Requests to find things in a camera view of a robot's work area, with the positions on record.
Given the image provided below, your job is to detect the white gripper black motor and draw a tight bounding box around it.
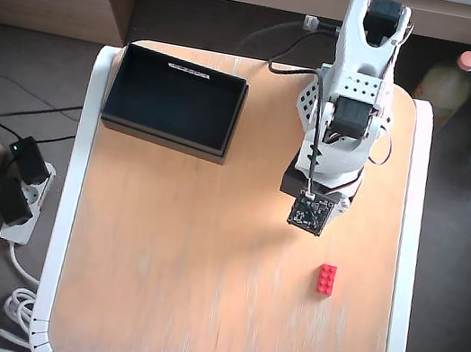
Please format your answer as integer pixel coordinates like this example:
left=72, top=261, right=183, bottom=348
left=276, top=124, right=372, bottom=224

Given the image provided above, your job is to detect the red lego block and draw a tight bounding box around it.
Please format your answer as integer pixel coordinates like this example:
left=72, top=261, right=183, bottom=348
left=314, top=262, right=339, bottom=298

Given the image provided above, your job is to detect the black cardboard bin box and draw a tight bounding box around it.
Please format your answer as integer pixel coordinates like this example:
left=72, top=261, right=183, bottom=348
left=94, top=39, right=254, bottom=169

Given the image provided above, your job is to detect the yellow juice bottle pink cap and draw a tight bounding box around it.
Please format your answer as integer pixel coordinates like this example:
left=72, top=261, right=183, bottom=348
left=411, top=42, right=471, bottom=134

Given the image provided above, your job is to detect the white power strip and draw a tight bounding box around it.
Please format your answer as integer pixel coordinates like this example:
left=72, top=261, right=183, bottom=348
left=0, top=154, right=59, bottom=249

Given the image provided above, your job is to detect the black power adapter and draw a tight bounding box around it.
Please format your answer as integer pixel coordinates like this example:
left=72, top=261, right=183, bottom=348
left=0, top=175, right=39, bottom=230
left=3, top=134, right=55, bottom=188

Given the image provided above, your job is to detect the black wrist camera board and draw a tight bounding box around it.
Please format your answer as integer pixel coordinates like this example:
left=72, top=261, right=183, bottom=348
left=284, top=188, right=337, bottom=240

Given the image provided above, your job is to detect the thin black camera cable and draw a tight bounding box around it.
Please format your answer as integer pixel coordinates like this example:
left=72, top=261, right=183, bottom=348
left=245, top=21, right=344, bottom=200

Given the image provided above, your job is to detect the thick black cable silver plug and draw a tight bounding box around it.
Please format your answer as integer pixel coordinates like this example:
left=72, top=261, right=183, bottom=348
left=235, top=3, right=342, bottom=71

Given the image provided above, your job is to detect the white power cord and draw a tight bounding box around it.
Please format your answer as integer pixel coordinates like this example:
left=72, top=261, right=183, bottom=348
left=0, top=239, right=50, bottom=350

